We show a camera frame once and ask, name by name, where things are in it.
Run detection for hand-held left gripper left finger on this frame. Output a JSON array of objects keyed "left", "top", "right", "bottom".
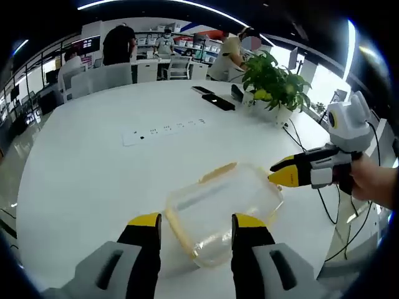
[{"left": 42, "top": 212, "right": 162, "bottom": 299}]

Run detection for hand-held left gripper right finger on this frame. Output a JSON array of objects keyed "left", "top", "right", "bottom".
[{"left": 231, "top": 213, "right": 328, "bottom": 299}]

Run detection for clear container with yellow buckles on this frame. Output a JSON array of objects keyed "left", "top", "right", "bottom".
[{"left": 165, "top": 161, "right": 285, "bottom": 269}]

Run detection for person's right hand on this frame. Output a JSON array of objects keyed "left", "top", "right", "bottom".
[{"left": 349, "top": 155, "right": 390, "bottom": 207}]

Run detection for white plant pot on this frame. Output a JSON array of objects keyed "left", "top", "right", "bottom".
[{"left": 275, "top": 107, "right": 294, "bottom": 129}]

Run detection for short ceiling light strip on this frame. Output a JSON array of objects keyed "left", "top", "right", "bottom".
[{"left": 344, "top": 19, "right": 357, "bottom": 82}]

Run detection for green leafy plant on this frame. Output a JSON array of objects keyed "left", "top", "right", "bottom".
[{"left": 241, "top": 50, "right": 312, "bottom": 113}]

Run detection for black monitor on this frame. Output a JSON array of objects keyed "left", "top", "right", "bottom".
[{"left": 287, "top": 46, "right": 300, "bottom": 72}]

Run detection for black object beside plant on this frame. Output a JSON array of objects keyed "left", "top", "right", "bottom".
[{"left": 230, "top": 84, "right": 244, "bottom": 103}]

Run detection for large black phone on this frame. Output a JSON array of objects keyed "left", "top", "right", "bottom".
[{"left": 201, "top": 93, "right": 236, "bottom": 112}]

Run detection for small black phone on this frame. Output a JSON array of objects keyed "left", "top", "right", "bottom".
[{"left": 191, "top": 85, "right": 216, "bottom": 95}]

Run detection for white power strip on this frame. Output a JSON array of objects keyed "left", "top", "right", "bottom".
[{"left": 121, "top": 117, "right": 209, "bottom": 147}]

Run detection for white shelf with bins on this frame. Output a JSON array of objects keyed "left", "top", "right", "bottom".
[{"left": 136, "top": 24, "right": 226, "bottom": 60}]

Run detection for white office chair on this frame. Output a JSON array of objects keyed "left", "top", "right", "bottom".
[{"left": 69, "top": 62, "right": 133, "bottom": 98}]

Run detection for white counter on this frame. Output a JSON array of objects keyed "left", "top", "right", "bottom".
[{"left": 130, "top": 57, "right": 209, "bottom": 83}]

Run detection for long curved ceiling light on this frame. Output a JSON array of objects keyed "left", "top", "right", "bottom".
[{"left": 77, "top": 0, "right": 248, "bottom": 26}]

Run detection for black table cable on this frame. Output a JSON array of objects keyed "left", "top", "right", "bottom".
[{"left": 282, "top": 120, "right": 341, "bottom": 225}]

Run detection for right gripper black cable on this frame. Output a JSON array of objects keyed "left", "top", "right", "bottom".
[{"left": 324, "top": 120, "right": 383, "bottom": 262}]

